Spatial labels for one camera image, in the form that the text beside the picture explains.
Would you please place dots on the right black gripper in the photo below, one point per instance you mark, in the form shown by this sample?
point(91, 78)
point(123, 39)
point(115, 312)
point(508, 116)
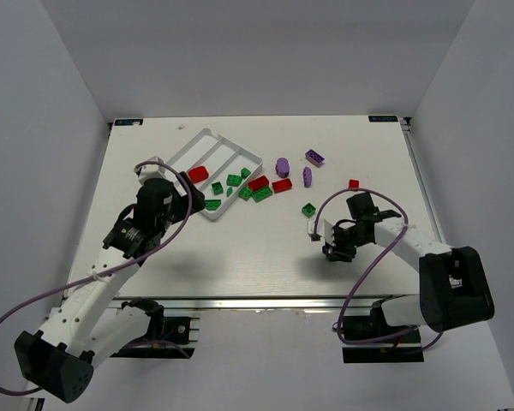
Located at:
point(338, 247)

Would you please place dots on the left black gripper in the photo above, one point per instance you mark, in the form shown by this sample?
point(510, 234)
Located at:
point(190, 195)

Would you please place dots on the green L-shaped lego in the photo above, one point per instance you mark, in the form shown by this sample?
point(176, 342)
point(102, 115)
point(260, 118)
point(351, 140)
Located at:
point(213, 204)

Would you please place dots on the green lego square brick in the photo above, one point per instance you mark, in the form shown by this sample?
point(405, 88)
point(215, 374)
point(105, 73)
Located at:
point(217, 188)

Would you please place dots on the red rounded lego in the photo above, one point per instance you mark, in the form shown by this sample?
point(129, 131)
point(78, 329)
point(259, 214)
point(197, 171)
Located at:
point(198, 174)

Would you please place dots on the green rounded lego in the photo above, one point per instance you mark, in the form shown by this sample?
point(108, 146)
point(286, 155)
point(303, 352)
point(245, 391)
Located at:
point(233, 180)

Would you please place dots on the purple arched lego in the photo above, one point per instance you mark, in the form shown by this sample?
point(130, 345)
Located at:
point(307, 177)

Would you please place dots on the purple rounded lego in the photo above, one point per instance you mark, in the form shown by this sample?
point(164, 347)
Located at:
point(282, 168)

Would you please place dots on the purple lego brick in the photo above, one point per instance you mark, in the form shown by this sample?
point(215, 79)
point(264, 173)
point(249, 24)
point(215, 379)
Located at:
point(314, 158)

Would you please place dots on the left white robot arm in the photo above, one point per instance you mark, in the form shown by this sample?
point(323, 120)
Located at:
point(62, 355)

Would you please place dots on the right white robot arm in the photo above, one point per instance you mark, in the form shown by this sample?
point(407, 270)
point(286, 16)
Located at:
point(453, 291)

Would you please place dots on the white divided tray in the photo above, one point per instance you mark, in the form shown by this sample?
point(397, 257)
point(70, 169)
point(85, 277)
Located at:
point(221, 157)

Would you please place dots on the green lego brick by tray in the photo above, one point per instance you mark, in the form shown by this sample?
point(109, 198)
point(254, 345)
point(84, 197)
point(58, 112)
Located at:
point(245, 193)

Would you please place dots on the small green lego in tray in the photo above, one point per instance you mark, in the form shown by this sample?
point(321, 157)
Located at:
point(246, 172)

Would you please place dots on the green long lego brick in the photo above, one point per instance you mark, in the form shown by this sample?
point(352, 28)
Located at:
point(262, 194)

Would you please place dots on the red lego brick upper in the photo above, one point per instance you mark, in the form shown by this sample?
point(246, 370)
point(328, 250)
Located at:
point(258, 183)

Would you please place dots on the red lego brick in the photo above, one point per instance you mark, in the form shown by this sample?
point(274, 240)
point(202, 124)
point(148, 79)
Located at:
point(258, 183)
point(282, 185)

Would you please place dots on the small red lego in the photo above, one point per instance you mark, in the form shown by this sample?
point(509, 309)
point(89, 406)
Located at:
point(353, 183)

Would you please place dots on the red lego brick right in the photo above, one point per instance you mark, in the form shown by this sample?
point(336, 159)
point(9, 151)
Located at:
point(282, 185)

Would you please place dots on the left blue label sticker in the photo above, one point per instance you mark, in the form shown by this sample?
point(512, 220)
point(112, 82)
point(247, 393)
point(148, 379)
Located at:
point(128, 122)

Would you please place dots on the blue label sticker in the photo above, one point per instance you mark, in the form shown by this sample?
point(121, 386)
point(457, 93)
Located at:
point(382, 118)
point(128, 122)

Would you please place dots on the right blue label sticker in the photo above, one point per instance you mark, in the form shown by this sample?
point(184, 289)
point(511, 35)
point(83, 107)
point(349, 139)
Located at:
point(382, 118)

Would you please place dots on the aluminium table frame rail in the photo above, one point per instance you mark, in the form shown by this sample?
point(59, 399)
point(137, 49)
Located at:
point(248, 304)

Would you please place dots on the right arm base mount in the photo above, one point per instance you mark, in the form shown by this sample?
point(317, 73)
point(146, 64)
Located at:
point(373, 341)

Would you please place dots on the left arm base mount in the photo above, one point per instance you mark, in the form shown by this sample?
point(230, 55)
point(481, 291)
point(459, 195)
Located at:
point(171, 334)

